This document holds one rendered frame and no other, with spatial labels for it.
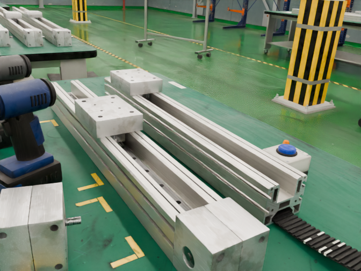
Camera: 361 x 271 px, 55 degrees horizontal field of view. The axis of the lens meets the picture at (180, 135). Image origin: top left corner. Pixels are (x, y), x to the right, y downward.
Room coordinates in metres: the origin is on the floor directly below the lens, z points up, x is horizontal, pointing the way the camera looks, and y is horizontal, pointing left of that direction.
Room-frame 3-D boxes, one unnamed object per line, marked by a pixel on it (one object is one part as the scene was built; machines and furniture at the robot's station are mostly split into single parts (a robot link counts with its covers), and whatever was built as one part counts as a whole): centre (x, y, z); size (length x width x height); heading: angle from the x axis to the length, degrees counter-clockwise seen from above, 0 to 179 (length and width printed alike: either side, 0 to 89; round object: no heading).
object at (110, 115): (0.77, 0.18, 0.87); 0.16 x 0.11 x 0.07; 33
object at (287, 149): (0.71, -0.24, 0.84); 0.04 x 0.04 x 0.02
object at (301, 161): (0.71, -0.24, 0.81); 0.10 x 0.08 x 0.06; 123
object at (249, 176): (0.88, 0.02, 0.82); 0.80 x 0.10 x 0.09; 33
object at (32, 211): (0.42, 0.20, 0.83); 0.11 x 0.10 x 0.10; 109
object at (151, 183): (0.77, 0.18, 0.82); 0.80 x 0.10 x 0.09; 33
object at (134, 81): (1.09, 0.15, 0.87); 0.16 x 0.11 x 0.07; 33
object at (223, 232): (0.41, -0.08, 0.83); 0.12 x 0.09 x 0.10; 123
